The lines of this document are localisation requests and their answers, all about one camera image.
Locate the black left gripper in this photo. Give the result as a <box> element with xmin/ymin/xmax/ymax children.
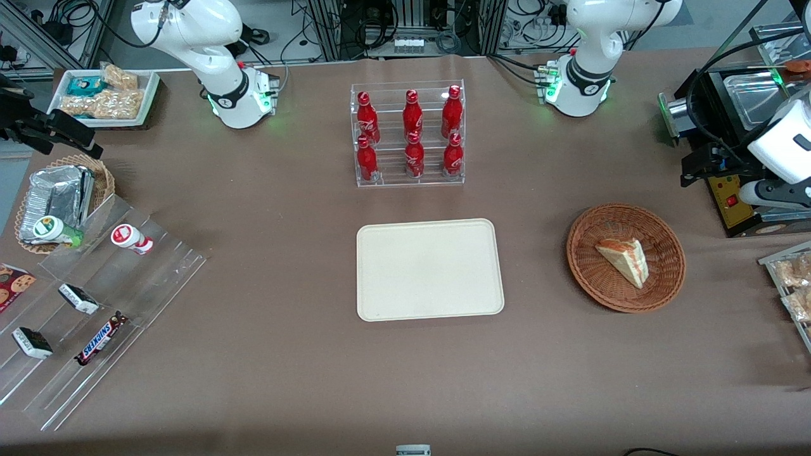
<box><xmin>681</xmin><ymin>143</ymin><xmax>762</xmax><ymax>188</ymax></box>

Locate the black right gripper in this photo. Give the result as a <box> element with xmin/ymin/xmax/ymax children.
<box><xmin>0</xmin><ymin>95</ymin><xmax>103</xmax><ymax>159</ymax></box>

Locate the triangular sandwich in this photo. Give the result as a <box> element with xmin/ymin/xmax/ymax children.
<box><xmin>594</xmin><ymin>237</ymin><xmax>650</xmax><ymax>289</ymax></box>

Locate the light wicker basket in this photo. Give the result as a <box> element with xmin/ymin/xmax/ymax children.
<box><xmin>14</xmin><ymin>154</ymin><xmax>116</xmax><ymax>255</ymax></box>

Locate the white rectangular snack tray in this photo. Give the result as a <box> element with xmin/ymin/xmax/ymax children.
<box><xmin>48</xmin><ymin>68</ymin><xmax>160</xmax><ymax>129</ymax></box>

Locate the grey tray with snack bags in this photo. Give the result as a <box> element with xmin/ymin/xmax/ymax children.
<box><xmin>758</xmin><ymin>241</ymin><xmax>811</xmax><ymax>353</ymax></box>

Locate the dark brown wicker basket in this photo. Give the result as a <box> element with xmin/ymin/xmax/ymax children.
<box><xmin>566</xmin><ymin>203</ymin><xmax>687</xmax><ymax>314</ymax></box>

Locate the cream plastic tray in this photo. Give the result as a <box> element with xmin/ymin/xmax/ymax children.
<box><xmin>356</xmin><ymin>218</ymin><xmax>506</xmax><ymax>322</ymax></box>

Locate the aluminium foil container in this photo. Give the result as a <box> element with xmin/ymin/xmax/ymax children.
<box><xmin>19</xmin><ymin>165</ymin><xmax>96</xmax><ymax>244</ymax></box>

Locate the black machine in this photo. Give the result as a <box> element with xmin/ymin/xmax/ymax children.
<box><xmin>659</xmin><ymin>66</ymin><xmax>811</xmax><ymax>238</ymax></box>

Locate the teal snack packet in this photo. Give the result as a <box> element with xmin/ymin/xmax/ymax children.
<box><xmin>67</xmin><ymin>76</ymin><xmax>107</xmax><ymax>97</ymax></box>

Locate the large peanut snack bag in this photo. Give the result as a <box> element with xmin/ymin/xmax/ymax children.
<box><xmin>60</xmin><ymin>89</ymin><xmax>145</xmax><ymax>120</ymax></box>

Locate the steel pan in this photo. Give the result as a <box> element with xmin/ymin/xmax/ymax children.
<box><xmin>722</xmin><ymin>71</ymin><xmax>793</xmax><ymax>130</ymax></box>

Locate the small peanut snack bag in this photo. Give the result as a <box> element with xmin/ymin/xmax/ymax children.
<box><xmin>101</xmin><ymin>63</ymin><xmax>139</xmax><ymax>91</ymax></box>

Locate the green yoghurt bottle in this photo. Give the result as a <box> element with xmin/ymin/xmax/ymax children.
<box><xmin>33</xmin><ymin>215</ymin><xmax>84</xmax><ymax>248</ymax></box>

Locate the red lid yoghurt bottle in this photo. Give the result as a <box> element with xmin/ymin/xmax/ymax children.
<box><xmin>111</xmin><ymin>224</ymin><xmax>154</xmax><ymax>255</ymax></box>

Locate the clear bag of crackers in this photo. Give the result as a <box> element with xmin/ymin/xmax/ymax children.
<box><xmin>782</xmin><ymin>288</ymin><xmax>811</xmax><ymax>322</ymax></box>
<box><xmin>774</xmin><ymin>253</ymin><xmax>811</xmax><ymax>289</ymax></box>

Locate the red cookie box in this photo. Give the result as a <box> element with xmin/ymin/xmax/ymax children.
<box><xmin>0</xmin><ymin>263</ymin><xmax>37</xmax><ymax>313</ymax></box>

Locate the black chocolate pack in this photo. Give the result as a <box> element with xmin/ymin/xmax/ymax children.
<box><xmin>11</xmin><ymin>327</ymin><xmax>54</xmax><ymax>360</ymax></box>
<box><xmin>58</xmin><ymin>283</ymin><xmax>100</xmax><ymax>315</ymax></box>

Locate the clear acrylic stepped display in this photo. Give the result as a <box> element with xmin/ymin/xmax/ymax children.
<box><xmin>0</xmin><ymin>193</ymin><xmax>208</xmax><ymax>431</ymax></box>

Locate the Snickers chocolate bar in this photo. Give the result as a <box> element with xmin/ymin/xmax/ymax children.
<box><xmin>75</xmin><ymin>312</ymin><xmax>129</xmax><ymax>367</ymax></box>

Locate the red cola bottle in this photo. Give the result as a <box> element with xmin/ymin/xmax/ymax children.
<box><xmin>403</xmin><ymin>90</ymin><xmax>424</xmax><ymax>137</ymax></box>
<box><xmin>442</xmin><ymin>85</ymin><xmax>464</xmax><ymax>139</ymax></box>
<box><xmin>357</xmin><ymin>136</ymin><xmax>380</xmax><ymax>183</ymax></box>
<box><xmin>443</xmin><ymin>133</ymin><xmax>464</xmax><ymax>178</ymax></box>
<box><xmin>357</xmin><ymin>92</ymin><xmax>381</xmax><ymax>145</ymax></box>
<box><xmin>405</xmin><ymin>132</ymin><xmax>426</xmax><ymax>179</ymax></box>

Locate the clear acrylic bottle rack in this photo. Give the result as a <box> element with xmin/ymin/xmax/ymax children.
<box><xmin>350</xmin><ymin>79</ymin><xmax>466</xmax><ymax>187</ymax></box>

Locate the yellow switch box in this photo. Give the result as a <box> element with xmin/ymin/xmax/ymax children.
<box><xmin>707</xmin><ymin>174</ymin><xmax>761</xmax><ymax>230</ymax></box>

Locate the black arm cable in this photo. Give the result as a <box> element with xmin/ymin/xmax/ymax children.
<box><xmin>686</xmin><ymin>28</ymin><xmax>811</xmax><ymax>167</ymax></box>

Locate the aluminium frame with cables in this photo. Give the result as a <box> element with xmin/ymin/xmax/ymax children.
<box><xmin>0</xmin><ymin>0</ymin><xmax>115</xmax><ymax>80</ymax></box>

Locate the aluminium frame rack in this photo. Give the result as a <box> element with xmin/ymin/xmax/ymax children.
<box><xmin>320</xmin><ymin>0</ymin><xmax>508</xmax><ymax>61</ymax></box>

